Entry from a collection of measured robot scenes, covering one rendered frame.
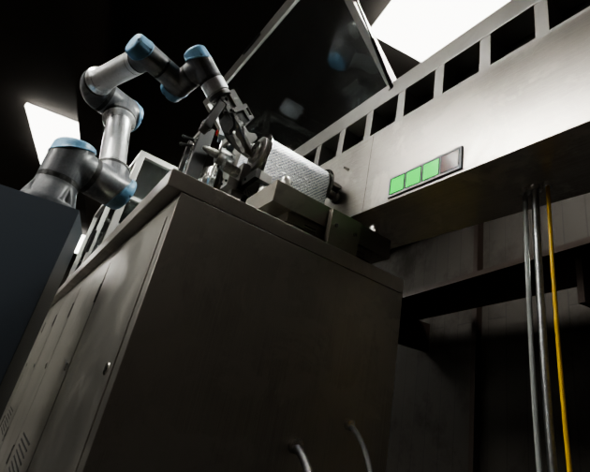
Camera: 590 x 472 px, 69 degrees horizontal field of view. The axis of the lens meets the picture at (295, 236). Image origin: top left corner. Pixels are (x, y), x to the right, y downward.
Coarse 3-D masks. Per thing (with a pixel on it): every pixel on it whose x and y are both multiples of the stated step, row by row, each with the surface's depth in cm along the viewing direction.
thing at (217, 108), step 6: (216, 102) 131; (222, 102) 131; (216, 108) 129; (222, 108) 130; (210, 114) 127; (216, 114) 128; (204, 120) 126; (210, 120) 126; (204, 126) 126; (210, 126) 126; (204, 132) 128
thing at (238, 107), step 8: (216, 96) 129; (224, 96) 132; (232, 96) 133; (232, 104) 133; (240, 104) 134; (224, 112) 130; (232, 112) 130; (240, 112) 133; (224, 120) 132; (232, 120) 129; (248, 120) 134; (224, 128) 134; (232, 128) 131
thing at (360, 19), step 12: (288, 0) 169; (348, 0) 151; (276, 12) 175; (360, 12) 151; (276, 24) 180; (360, 24) 152; (264, 36) 185; (372, 36) 150; (252, 48) 193; (372, 48) 153; (240, 60) 202; (384, 60) 153; (228, 72) 211; (384, 72) 150; (216, 120) 235
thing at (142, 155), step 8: (144, 152) 216; (136, 160) 214; (152, 160) 217; (160, 160) 220; (136, 168) 212; (168, 168) 221; (176, 168) 224; (136, 176) 211; (120, 208) 203; (112, 216) 202; (120, 216) 202; (112, 224) 199; (88, 232) 301; (96, 232) 249; (88, 240) 252; (104, 240) 195; (80, 248) 297; (88, 248) 240
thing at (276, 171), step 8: (264, 168) 128; (272, 168) 130; (280, 168) 132; (280, 176) 131; (296, 176) 135; (264, 184) 127; (296, 184) 134; (304, 184) 136; (312, 184) 138; (304, 192) 135; (312, 192) 137; (320, 192) 139; (320, 200) 138
